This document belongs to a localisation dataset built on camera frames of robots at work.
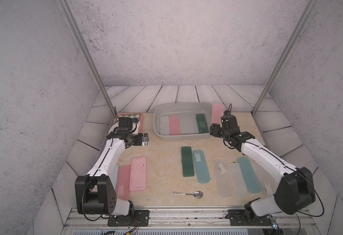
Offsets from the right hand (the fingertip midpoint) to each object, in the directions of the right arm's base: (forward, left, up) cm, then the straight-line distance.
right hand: (216, 127), depth 85 cm
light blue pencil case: (-22, +60, -18) cm, 66 cm away
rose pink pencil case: (-27, +53, -18) cm, 62 cm away
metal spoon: (-31, +12, -19) cm, 39 cm away
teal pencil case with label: (-19, +8, -20) cm, 29 cm away
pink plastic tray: (+26, +53, -22) cm, 63 cm away
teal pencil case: (-23, -18, -18) cm, 35 cm away
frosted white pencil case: (+17, +33, -18) cm, 42 cm away
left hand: (-5, +43, -4) cm, 44 cm away
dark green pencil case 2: (-10, +17, -22) cm, 29 cm away
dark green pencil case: (+19, +5, -19) cm, 27 cm away
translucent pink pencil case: (+11, -2, +2) cm, 11 cm away
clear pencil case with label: (-22, -4, -21) cm, 30 cm away
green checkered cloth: (+27, +57, -18) cm, 66 cm away
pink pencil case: (+19, +25, -21) cm, 38 cm away
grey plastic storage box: (+23, +19, -20) cm, 36 cm away
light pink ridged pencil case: (-24, +45, -18) cm, 54 cm away
